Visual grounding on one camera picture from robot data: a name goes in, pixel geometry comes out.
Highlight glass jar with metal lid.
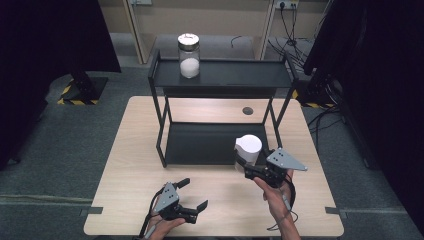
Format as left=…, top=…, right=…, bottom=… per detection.
left=177, top=32, right=201, bottom=80

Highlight black metal shelf rack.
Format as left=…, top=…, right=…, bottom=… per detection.
left=147, top=48, right=300, bottom=169

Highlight bundle of black floor cables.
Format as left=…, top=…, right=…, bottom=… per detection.
left=267, top=3, right=310, bottom=68

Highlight right hand-held gripper cable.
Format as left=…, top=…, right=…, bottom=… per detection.
left=266, top=175, right=300, bottom=233

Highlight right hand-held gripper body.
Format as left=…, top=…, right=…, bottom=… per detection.
left=244, top=147, right=309, bottom=189

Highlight person's left hand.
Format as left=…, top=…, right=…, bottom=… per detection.
left=143, top=213, right=187, bottom=240

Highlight white cup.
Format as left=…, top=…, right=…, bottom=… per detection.
left=233, top=133, right=264, bottom=175

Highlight hand-held gripper cable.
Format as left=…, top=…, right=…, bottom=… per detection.
left=266, top=175, right=300, bottom=233
left=139, top=185, right=167, bottom=240

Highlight person's right hand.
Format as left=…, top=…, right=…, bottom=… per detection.
left=253, top=169, right=295, bottom=223

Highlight beige wooden frame post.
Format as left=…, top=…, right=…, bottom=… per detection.
left=251, top=0, right=278, bottom=61
left=121, top=0, right=158, bottom=65

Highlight stand base with striped tape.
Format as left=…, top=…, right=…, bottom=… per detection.
left=291, top=79, right=336, bottom=110
left=56, top=70, right=110, bottom=106

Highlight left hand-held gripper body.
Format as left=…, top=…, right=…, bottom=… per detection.
left=154, top=181, right=199, bottom=224

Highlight white wall power outlet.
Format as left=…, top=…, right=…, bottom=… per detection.
left=274, top=0, right=300, bottom=10

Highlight left hand-held gripper cable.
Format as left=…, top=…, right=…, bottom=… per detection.
left=139, top=185, right=167, bottom=240

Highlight dark curtain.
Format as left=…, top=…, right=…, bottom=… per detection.
left=0, top=0, right=123, bottom=172
left=302, top=0, right=424, bottom=235

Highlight black cables beside stand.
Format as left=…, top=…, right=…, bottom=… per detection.
left=307, top=105, right=345, bottom=152

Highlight grey floor tape piece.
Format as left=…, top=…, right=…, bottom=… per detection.
left=324, top=206, right=348, bottom=220
left=78, top=206, right=105, bottom=217

